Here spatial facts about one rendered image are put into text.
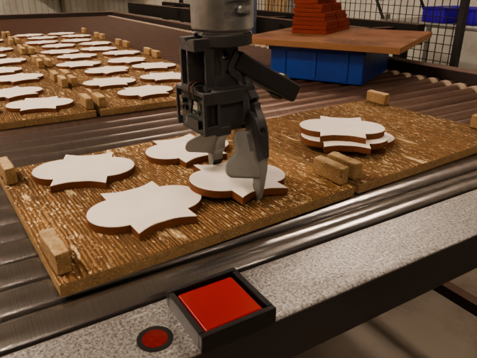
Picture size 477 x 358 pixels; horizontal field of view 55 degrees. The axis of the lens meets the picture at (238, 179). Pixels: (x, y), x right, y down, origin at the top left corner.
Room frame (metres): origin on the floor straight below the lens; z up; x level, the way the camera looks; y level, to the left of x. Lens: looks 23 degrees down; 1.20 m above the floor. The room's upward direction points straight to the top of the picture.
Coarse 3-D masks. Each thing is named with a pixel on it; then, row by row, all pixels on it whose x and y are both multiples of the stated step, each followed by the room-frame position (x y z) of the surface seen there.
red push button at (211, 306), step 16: (208, 288) 0.37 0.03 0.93; (224, 288) 0.37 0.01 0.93; (240, 288) 0.37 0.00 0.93; (192, 304) 0.35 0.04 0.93; (208, 304) 0.35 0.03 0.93; (224, 304) 0.35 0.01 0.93; (240, 304) 0.35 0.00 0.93; (256, 304) 0.35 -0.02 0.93; (208, 320) 0.32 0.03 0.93; (224, 320) 0.32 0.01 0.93
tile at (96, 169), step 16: (64, 160) 0.67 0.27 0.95; (80, 160) 0.67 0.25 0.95; (96, 160) 0.67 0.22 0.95; (112, 160) 0.67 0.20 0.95; (128, 160) 0.67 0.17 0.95; (48, 176) 0.61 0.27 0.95; (64, 176) 0.61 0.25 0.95; (80, 176) 0.61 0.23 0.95; (96, 176) 0.61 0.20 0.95; (112, 176) 0.61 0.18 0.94; (128, 176) 0.63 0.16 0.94
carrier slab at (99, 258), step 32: (224, 160) 0.70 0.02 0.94; (288, 160) 0.70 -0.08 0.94; (32, 192) 0.58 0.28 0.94; (64, 192) 0.58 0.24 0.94; (96, 192) 0.58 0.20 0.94; (288, 192) 0.58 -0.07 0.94; (320, 192) 0.58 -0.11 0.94; (352, 192) 0.60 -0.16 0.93; (32, 224) 0.49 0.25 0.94; (64, 224) 0.49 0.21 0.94; (192, 224) 0.49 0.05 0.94; (224, 224) 0.49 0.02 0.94; (256, 224) 0.50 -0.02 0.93; (96, 256) 0.42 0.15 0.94; (128, 256) 0.42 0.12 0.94; (160, 256) 0.43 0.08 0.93; (64, 288) 0.37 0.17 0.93
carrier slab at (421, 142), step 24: (288, 120) 0.94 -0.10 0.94; (384, 120) 0.94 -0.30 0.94; (408, 120) 0.94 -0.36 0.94; (432, 120) 0.94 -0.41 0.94; (288, 144) 0.78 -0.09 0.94; (408, 144) 0.78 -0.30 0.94; (432, 144) 0.78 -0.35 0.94; (456, 144) 0.78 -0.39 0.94; (384, 168) 0.66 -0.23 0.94; (408, 168) 0.67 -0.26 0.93; (360, 192) 0.61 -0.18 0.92
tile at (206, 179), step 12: (204, 168) 0.61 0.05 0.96; (216, 168) 0.62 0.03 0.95; (276, 168) 0.64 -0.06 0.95; (192, 180) 0.57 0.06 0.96; (204, 180) 0.57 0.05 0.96; (216, 180) 0.57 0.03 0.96; (228, 180) 0.58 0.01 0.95; (240, 180) 0.58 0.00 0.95; (252, 180) 0.58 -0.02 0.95; (276, 180) 0.59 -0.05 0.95; (204, 192) 0.54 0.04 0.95; (216, 192) 0.54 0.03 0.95; (228, 192) 0.54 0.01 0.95; (240, 192) 0.54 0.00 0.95; (252, 192) 0.54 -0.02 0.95; (264, 192) 0.56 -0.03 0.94; (276, 192) 0.56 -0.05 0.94
